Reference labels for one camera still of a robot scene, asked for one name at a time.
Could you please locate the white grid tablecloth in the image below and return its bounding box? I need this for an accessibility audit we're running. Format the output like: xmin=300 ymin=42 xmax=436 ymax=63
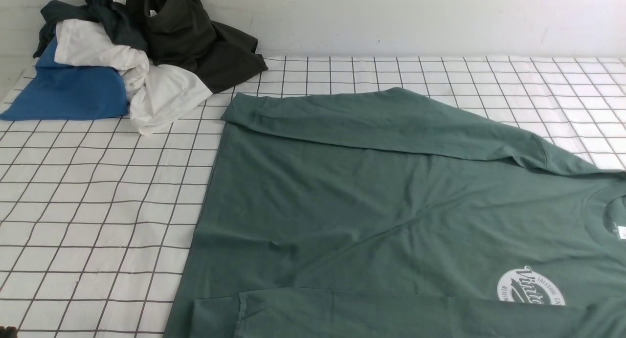
xmin=0 ymin=56 xmax=626 ymax=338

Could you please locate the dark teal shirt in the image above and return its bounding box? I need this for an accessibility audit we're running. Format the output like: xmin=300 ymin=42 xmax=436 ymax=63
xmin=33 ymin=0 xmax=148 ymax=59

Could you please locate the dark olive shirt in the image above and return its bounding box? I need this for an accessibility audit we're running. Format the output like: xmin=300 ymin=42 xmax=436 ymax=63
xmin=138 ymin=0 xmax=268 ymax=93

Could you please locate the white shirt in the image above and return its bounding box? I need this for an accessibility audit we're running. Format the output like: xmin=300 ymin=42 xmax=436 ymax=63
xmin=54 ymin=19 xmax=212 ymax=136

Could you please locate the blue shirt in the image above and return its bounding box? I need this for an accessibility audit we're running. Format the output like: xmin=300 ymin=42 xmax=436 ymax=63
xmin=1 ymin=39 xmax=128 ymax=121

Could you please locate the green long-sleeved shirt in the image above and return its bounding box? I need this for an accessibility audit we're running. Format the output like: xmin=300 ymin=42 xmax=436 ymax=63
xmin=164 ymin=88 xmax=626 ymax=338

